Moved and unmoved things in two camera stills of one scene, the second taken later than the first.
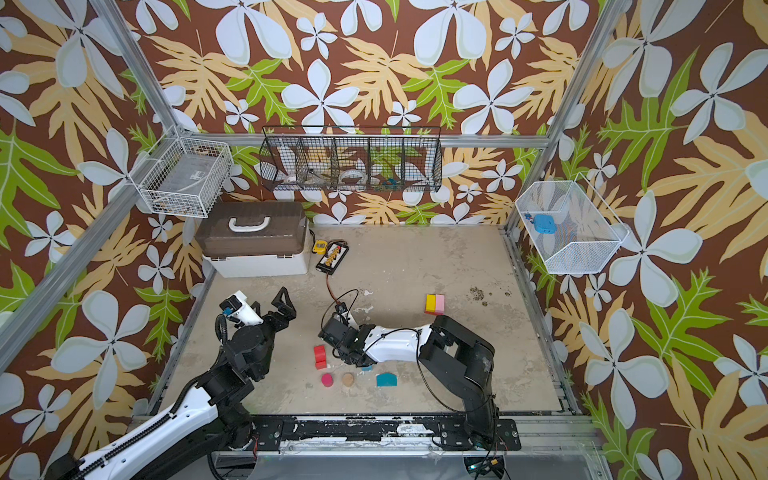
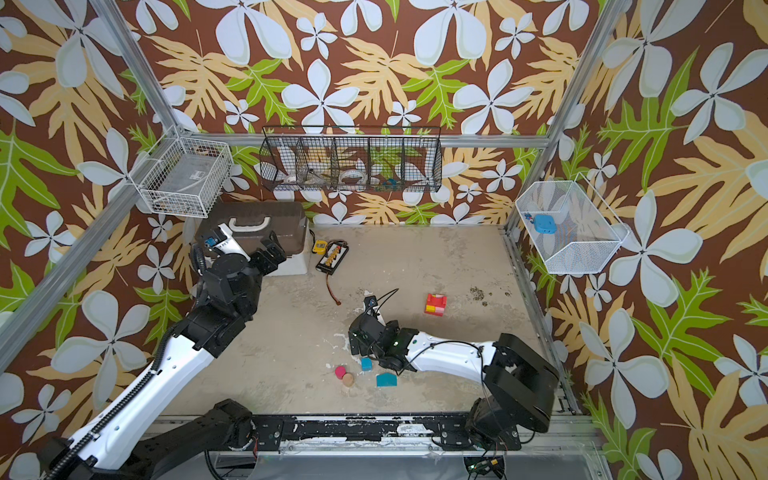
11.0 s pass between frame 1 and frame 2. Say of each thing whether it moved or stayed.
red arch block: moved
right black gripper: moved
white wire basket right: stayed
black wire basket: stayed
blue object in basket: stayed
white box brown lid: stayed
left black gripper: moved
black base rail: stayed
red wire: stayed
